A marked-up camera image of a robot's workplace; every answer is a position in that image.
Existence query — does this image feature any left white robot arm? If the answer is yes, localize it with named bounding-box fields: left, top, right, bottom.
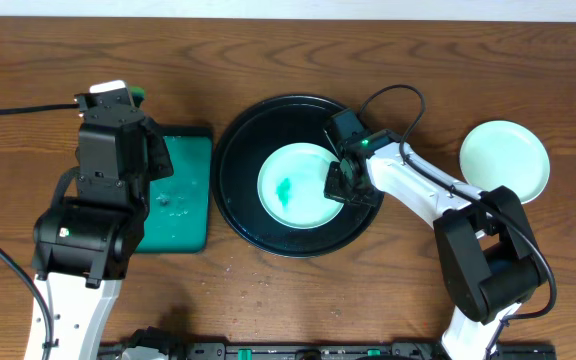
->
left=25, top=88, right=174, bottom=359

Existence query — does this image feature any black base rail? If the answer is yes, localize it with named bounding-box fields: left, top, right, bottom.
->
left=98, top=327, right=558, bottom=360

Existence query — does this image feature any round black serving tray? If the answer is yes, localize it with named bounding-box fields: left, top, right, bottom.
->
left=211, top=94, right=383, bottom=258

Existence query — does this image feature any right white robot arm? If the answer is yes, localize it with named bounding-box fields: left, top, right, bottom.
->
left=324, top=109, right=556, bottom=359

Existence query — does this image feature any rectangular green water tray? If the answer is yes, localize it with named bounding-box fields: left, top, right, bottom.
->
left=136, top=126, right=213, bottom=254

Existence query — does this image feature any mint green plate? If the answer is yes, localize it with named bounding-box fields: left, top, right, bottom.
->
left=459, top=120, right=551, bottom=204
left=257, top=143, right=344, bottom=230

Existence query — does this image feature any green scrubbing sponge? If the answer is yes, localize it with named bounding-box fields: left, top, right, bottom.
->
left=129, top=86, right=146, bottom=108

